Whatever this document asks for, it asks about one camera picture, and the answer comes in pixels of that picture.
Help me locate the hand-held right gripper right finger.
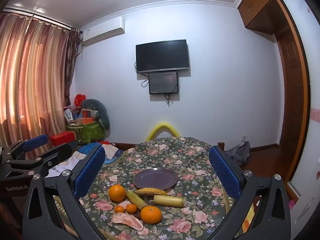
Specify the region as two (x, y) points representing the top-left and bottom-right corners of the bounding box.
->
(209, 145), (292, 240)

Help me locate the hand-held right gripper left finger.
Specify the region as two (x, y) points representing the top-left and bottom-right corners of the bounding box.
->
(22, 145), (106, 240)

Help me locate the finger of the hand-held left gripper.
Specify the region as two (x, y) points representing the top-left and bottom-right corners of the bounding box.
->
(5, 141), (79, 174)
(0, 134), (49, 161)

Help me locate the large orange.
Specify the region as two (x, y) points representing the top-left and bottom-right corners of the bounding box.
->
(108, 184), (127, 202)

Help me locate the peeled pink pomelo segment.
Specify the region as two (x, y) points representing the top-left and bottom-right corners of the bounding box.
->
(111, 212), (144, 231)

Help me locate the pomelo wedge with yellow rind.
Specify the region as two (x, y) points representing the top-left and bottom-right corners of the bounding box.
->
(135, 187), (168, 196)

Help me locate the purple plate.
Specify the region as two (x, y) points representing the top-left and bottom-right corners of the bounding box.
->
(133, 168), (179, 190)

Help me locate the orange with green stem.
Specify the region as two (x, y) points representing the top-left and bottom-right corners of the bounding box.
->
(140, 206), (163, 224)

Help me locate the red box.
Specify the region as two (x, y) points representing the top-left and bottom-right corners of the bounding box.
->
(50, 131), (76, 146)

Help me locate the grey backpack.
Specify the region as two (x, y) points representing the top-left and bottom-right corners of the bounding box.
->
(224, 141), (251, 167)

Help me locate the green patterned box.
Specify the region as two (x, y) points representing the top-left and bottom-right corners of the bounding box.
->
(66, 121), (106, 145)

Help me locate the orange box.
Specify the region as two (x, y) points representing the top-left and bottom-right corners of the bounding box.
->
(76, 117), (97, 126)

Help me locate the floral tablecloth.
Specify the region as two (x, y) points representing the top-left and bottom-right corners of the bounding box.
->
(54, 137), (253, 240)

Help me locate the red plastic bag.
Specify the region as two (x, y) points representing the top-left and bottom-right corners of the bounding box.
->
(74, 94), (87, 106)

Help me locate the pink striped curtain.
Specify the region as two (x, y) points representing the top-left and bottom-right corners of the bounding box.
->
(0, 12), (69, 153)

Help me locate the brown patterned curtain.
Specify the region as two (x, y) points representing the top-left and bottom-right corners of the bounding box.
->
(64, 27), (81, 107)

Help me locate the brown wooden door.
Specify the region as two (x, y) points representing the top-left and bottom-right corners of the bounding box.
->
(274, 0), (311, 182)

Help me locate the small black monitor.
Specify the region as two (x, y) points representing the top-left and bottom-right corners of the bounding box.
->
(148, 71), (179, 95)

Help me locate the white air conditioner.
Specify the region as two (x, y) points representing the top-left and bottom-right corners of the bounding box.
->
(80, 16), (125, 47)

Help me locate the white sliding door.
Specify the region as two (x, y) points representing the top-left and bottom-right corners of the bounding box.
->
(279, 0), (320, 227)

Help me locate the wooden overhead cabinet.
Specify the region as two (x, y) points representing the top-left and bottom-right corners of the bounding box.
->
(237, 0), (292, 36)

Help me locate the wooden bed frame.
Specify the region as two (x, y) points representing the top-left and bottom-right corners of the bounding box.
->
(107, 142), (137, 152)

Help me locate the black wall television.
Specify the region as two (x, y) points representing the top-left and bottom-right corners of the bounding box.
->
(136, 39), (190, 74)

